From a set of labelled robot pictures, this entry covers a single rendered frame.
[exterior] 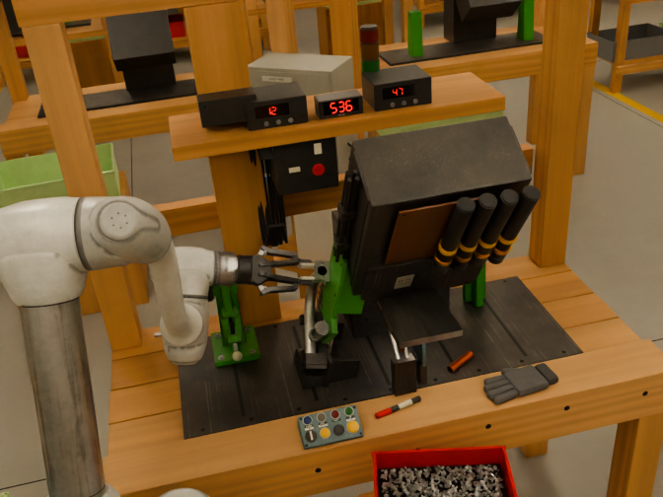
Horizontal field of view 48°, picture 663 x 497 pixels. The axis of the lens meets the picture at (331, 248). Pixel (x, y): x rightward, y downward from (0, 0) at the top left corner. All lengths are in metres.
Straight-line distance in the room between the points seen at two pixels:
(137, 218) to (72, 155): 0.81
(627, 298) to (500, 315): 1.85
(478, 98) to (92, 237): 1.17
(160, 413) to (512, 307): 1.08
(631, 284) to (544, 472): 1.46
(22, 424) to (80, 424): 2.23
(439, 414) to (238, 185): 0.83
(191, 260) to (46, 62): 0.60
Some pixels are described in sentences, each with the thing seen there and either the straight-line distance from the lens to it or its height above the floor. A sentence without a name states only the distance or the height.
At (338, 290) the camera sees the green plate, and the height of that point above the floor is 1.19.
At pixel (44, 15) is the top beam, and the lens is 1.97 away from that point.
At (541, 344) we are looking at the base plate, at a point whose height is 0.90.
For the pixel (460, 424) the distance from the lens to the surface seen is 1.95.
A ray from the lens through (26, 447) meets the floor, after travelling 3.54.
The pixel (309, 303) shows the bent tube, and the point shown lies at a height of 1.08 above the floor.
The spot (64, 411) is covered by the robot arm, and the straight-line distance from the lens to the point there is 1.42.
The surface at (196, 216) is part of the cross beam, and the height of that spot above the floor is 1.24.
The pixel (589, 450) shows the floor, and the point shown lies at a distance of 3.19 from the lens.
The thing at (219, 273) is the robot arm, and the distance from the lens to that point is 1.87.
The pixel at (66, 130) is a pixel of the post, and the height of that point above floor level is 1.58.
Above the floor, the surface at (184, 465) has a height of 0.90.
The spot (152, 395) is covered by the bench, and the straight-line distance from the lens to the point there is 2.15.
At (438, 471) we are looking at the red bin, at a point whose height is 0.88.
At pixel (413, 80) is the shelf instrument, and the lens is 2.01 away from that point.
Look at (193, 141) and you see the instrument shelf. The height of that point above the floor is 1.54.
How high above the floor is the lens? 2.22
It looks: 30 degrees down
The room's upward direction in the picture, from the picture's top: 5 degrees counter-clockwise
